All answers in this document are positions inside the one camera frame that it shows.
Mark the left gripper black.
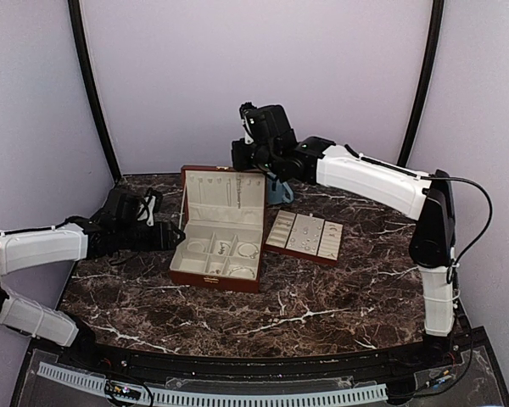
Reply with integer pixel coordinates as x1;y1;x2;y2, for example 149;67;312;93
116;220;185;251

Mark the brown jewelry box cream lining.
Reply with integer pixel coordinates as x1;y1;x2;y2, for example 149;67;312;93
169;165;266;293

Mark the brown jewelry tray cream lining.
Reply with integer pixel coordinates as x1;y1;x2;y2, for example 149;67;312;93
265;210;343;265

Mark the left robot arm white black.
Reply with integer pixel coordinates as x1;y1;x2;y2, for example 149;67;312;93
0;216;185;370

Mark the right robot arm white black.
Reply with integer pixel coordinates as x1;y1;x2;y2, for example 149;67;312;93
232;137;461;368

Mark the light blue mug upside down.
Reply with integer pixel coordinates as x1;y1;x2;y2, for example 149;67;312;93
266;173;294;205

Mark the silver bangle lower compartment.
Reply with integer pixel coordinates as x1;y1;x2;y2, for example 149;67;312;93
228;265;257;280

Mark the silver bangle compartment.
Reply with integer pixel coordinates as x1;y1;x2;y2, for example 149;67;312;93
228;265;257;280
237;243;260;259

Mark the silver bangle upper compartment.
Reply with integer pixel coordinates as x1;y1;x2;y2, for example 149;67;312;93
237;243;260;259

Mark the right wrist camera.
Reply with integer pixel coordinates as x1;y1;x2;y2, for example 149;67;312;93
239;102;298;148

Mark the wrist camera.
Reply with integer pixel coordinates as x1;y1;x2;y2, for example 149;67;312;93
97;187;163;230
239;102;298;148

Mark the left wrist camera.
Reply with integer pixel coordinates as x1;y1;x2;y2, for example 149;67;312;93
97;187;163;230

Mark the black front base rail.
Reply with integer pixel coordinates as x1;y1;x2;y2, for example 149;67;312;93
25;328;493;385

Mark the white slotted cable duct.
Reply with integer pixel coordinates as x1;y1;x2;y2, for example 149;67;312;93
36;362;388;406

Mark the right black frame post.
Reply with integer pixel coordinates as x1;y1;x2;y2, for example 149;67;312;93
396;0;445;168

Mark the black frame post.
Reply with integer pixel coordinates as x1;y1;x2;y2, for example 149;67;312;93
396;0;445;168
67;0;122;183

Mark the left black frame post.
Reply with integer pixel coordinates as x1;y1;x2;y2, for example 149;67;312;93
67;0;122;183

